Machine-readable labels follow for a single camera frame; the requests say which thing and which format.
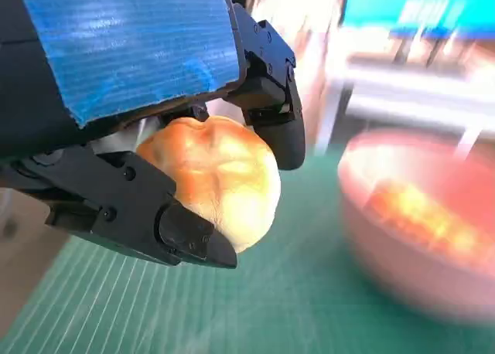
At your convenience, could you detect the pink bowl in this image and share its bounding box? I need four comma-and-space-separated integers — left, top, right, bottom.
336, 128, 495, 326

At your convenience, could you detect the toy bread bun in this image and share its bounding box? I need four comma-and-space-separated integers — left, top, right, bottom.
367, 178, 492, 262
135, 115, 282, 254

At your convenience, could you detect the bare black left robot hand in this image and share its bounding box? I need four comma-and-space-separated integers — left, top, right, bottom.
0, 0, 306, 270

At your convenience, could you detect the green cutting mat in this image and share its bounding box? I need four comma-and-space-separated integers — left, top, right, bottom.
0, 145, 495, 354

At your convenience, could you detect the blue board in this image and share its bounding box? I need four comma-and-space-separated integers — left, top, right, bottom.
343, 0, 495, 40

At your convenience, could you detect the white table frame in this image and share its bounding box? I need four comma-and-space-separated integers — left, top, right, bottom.
319, 52, 495, 154

